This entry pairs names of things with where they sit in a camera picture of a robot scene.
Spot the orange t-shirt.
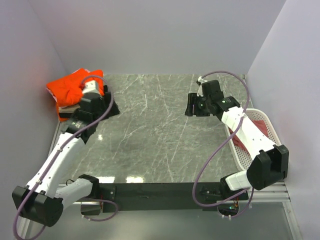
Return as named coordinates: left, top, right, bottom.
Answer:
left=56, top=105, right=73, bottom=122
left=46, top=68, right=104, bottom=107

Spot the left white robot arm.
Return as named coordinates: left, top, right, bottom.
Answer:
left=12, top=92, right=120, bottom=227

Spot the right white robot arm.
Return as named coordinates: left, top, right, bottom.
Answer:
left=185, top=78, right=289, bottom=199

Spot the folded beige t-shirt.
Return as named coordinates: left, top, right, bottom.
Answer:
left=58, top=104, right=80, bottom=113

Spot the folded orange t-shirt bottom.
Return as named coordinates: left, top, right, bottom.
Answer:
left=56, top=105, right=73, bottom=122

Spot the folded pink t-shirt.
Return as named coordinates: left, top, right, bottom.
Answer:
left=46, top=88, right=58, bottom=104

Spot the dusty red t-shirt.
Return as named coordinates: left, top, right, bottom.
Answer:
left=232, top=120, right=269, bottom=153

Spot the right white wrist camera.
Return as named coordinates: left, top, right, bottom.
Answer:
left=196, top=76, right=207, bottom=97

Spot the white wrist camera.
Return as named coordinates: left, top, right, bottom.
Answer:
left=196, top=76, right=207, bottom=97
left=82, top=80, right=102, bottom=97

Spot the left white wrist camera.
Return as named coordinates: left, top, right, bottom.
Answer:
left=82, top=80, right=102, bottom=97

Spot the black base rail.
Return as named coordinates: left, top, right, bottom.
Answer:
left=94, top=182, right=240, bottom=211

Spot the aluminium frame rail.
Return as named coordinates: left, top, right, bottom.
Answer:
left=252, top=181, right=291, bottom=203

